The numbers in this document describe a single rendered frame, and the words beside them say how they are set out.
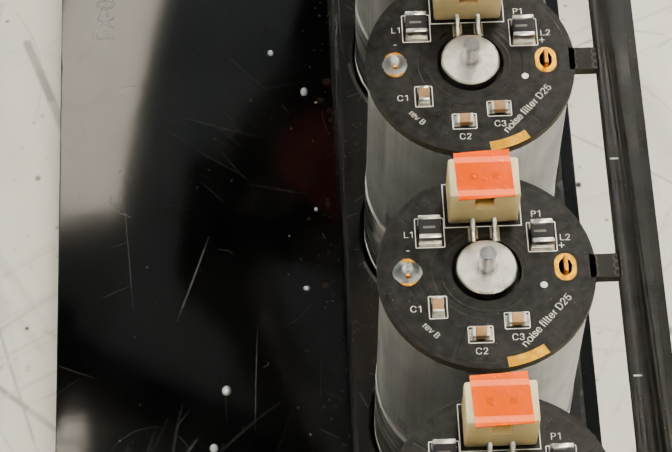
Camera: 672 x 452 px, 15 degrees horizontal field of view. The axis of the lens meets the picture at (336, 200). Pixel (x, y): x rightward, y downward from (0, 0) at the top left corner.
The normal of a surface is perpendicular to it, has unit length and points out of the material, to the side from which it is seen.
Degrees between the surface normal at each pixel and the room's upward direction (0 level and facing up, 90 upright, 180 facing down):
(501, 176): 0
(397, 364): 90
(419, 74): 0
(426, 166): 90
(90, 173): 0
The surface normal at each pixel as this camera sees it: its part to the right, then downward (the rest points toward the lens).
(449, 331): 0.00, -0.49
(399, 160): -0.71, 0.61
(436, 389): -0.43, 0.79
